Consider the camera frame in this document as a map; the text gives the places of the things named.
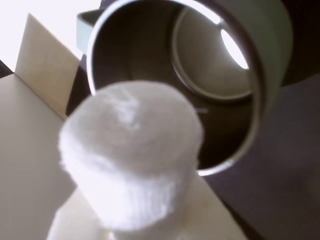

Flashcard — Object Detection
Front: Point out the pale green steel mug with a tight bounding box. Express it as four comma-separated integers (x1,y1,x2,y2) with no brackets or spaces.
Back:
76,0,295,177

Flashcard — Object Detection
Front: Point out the white gauze roll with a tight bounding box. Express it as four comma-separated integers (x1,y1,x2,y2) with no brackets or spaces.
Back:
58,81,205,232

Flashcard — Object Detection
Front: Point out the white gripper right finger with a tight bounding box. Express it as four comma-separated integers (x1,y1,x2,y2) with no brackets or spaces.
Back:
184,172,249,240

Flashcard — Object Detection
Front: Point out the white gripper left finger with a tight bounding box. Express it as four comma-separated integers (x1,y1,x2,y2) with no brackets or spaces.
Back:
46,189,113,240

